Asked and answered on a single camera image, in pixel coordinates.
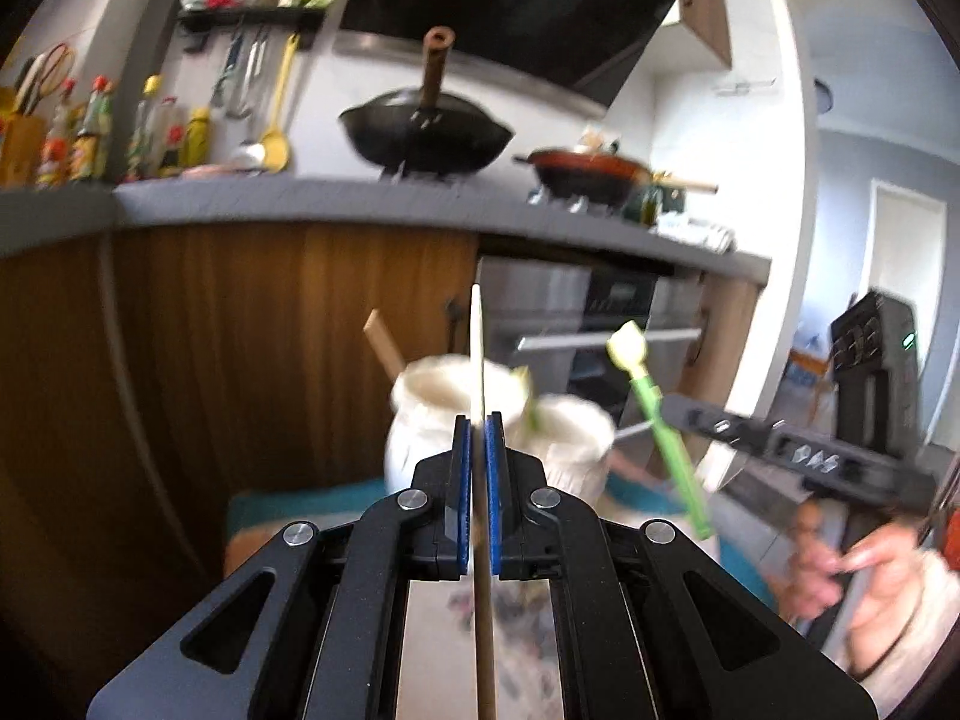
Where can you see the white ceramic utensil holder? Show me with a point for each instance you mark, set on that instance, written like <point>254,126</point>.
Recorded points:
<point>431,420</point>
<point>574,450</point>

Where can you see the person's right forearm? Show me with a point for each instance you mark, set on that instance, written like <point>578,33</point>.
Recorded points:
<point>934,637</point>

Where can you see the row of condiment bottles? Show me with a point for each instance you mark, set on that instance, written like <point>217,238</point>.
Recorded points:
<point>94,135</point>

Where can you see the green glass bottle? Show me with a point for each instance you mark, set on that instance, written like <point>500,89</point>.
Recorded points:
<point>651,206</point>

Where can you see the black range hood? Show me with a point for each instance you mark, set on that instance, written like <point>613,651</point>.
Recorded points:
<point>510,7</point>

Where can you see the silver ladle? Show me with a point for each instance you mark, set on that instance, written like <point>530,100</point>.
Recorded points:
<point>247,156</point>

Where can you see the grey wall column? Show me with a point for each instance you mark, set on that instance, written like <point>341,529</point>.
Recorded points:
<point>169,7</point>

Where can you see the person's right hand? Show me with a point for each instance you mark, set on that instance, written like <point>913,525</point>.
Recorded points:
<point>889,592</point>

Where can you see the gas stove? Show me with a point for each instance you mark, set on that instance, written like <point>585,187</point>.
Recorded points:
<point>577,204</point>

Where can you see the wooden utensil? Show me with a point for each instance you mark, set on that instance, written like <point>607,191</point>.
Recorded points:
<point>385,349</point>

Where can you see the wooden base cabinet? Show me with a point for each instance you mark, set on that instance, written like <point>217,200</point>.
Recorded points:
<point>262,330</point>

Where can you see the white and wooden chopstick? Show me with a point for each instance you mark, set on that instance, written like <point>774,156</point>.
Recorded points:
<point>478,360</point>

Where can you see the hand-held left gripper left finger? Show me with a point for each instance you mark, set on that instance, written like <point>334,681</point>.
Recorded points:
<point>463,480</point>

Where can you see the red frying pan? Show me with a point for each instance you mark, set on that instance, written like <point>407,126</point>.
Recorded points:
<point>585,169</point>

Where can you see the grey kitchen counter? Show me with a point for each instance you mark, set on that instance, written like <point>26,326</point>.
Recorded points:
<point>262,199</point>

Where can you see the hanging metal utensil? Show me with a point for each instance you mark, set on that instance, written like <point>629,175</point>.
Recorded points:
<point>251,75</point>
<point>227,71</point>

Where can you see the yellow ladle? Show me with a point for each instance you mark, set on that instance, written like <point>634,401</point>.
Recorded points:
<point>276,146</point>

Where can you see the wooden knife block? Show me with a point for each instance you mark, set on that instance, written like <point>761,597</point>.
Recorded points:
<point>21,150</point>

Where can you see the dark green box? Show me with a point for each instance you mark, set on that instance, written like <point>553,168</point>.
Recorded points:
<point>673,196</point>

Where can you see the teal printed mat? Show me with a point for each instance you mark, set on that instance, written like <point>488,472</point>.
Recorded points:
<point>300,510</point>

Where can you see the white dish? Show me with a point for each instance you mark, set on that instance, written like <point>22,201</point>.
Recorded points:
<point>697,232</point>

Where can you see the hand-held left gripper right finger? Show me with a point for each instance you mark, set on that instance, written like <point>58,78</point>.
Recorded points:
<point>495,480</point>

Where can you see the wooden wall cabinet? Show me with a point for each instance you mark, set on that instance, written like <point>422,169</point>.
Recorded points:
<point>709,0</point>

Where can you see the black wall rack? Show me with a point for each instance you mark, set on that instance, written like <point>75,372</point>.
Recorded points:
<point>247,17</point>

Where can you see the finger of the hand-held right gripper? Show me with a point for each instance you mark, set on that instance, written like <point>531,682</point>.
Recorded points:
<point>720,427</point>

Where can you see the stainless steel oven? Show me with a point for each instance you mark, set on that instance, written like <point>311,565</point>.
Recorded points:
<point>570,300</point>

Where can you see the white door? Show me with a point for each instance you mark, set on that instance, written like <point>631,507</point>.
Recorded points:
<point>904,240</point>

